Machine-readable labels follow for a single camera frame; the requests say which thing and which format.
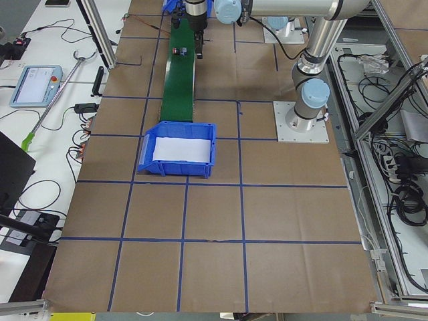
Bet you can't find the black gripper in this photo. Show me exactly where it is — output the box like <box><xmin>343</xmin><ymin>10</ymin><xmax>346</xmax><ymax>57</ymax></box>
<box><xmin>185</xmin><ymin>0</ymin><xmax>208</xmax><ymax>59</ymax></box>

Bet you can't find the red push button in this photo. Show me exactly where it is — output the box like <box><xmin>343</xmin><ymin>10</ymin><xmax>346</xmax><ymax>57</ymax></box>
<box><xmin>172</xmin><ymin>47</ymin><xmax>187</xmax><ymax>56</ymax></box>

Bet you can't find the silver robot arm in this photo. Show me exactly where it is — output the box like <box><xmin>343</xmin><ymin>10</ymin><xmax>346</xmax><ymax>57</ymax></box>
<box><xmin>213</xmin><ymin>0</ymin><xmax>368</xmax><ymax>133</ymax></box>
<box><xmin>262</xmin><ymin>16</ymin><xmax>306</xmax><ymax>45</ymax></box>

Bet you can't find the right blue plastic bin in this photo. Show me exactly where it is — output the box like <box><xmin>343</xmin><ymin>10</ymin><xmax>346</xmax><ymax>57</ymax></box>
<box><xmin>162</xmin><ymin>0</ymin><xmax>213</xmax><ymax>17</ymax></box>

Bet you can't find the blue plastic bin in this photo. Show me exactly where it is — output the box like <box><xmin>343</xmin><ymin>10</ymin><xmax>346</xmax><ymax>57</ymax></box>
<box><xmin>137</xmin><ymin>121</ymin><xmax>217</xmax><ymax>178</ymax></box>
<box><xmin>162</xmin><ymin>0</ymin><xmax>213</xmax><ymax>17</ymax></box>

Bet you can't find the green conveyor belt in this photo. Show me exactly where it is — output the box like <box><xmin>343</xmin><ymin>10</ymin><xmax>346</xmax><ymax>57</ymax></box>
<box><xmin>160</xmin><ymin>19</ymin><xmax>195</xmax><ymax>122</ymax></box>

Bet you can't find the left blue plastic bin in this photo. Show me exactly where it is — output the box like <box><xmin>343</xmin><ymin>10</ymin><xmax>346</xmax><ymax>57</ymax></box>
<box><xmin>137</xmin><ymin>121</ymin><xmax>217</xmax><ymax>178</ymax></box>

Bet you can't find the white foam pad left bin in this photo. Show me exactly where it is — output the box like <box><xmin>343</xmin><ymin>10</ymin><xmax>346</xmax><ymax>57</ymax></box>
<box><xmin>152</xmin><ymin>137</ymin><xmax>211</xmax><ymax>163</ymax></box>

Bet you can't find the black power adapter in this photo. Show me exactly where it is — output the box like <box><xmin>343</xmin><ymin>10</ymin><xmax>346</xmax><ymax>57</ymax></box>
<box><xmin>74</xmin><ymin>102</ymin><xmax>99</xmax><ymax>114</ymax></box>

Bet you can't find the teach pendant tablet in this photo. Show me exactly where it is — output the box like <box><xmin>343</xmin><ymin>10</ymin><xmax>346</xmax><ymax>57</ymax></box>
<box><xmin>9</xmin><ymin>65</ymin><xmax>63</xmax><ymax>108</ymax></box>

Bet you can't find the black laptop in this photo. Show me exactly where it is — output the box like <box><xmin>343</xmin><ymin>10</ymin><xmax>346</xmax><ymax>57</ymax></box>
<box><xmin>0</xmin><ymin>132</ymin><xmax>36</xmax><ymax>216</ymax></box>

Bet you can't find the aluminium frame post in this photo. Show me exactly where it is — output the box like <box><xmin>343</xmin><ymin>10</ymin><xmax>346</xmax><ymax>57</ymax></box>
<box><xmin>76</xmin><ymin>0</ymin><xmax>117</xmax><ymax>70</ymax></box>

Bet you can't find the green handled reacher grabber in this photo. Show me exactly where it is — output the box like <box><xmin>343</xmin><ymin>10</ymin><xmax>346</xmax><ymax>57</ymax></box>
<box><xmin>21</xmin><ymin>50</ymin><xmax>98</xmax><ymax>152</ymax></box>

